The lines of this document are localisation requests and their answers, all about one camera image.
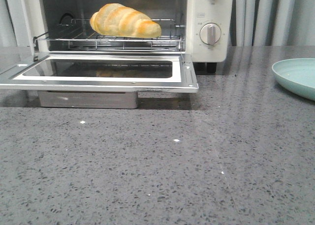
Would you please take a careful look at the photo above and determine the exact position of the glass oven door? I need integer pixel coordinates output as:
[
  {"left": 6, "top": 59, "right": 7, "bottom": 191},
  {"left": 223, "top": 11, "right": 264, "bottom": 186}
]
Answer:
[{"left": 0, "top": 53, "right": 198, "bottom": 93}]

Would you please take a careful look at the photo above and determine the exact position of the golden bread roll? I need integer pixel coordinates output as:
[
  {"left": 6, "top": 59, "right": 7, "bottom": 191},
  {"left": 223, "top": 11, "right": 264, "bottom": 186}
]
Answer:
[{"left": 90, "top": 3, "right": 162, "bottom": 38}]

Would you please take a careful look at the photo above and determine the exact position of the lower oven control knob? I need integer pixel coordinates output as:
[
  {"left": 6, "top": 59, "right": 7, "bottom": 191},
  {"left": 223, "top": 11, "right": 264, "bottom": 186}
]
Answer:
[{"left": 200, "top": 23, "right": 221, "bottom": 45}]

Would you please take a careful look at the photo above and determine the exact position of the white Toshiba toaster oven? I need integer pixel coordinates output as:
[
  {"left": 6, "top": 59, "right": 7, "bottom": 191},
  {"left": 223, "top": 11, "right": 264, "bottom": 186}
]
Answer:
[{"left": 25, "top": 0, "right": 232, "bottom": 72}]

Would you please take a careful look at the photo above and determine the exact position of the grey curtain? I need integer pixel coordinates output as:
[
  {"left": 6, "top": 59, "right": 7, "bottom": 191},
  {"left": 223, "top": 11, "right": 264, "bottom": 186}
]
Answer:
[{"left": 0, "top": 0, "right": 315, "bottom": 47}]

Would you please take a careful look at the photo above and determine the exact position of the light green plate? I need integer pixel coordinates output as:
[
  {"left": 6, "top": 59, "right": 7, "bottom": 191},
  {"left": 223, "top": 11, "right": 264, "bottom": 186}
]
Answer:
[{"left": 272, "top": 58, "right": 315, "bottom": 101}]

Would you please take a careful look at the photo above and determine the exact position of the metal wire oven rack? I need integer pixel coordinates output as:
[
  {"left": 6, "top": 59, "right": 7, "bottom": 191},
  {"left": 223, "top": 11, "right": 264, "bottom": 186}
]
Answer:
[{"left": 33, "top": 19, "right": 185, "bottom": 52}]

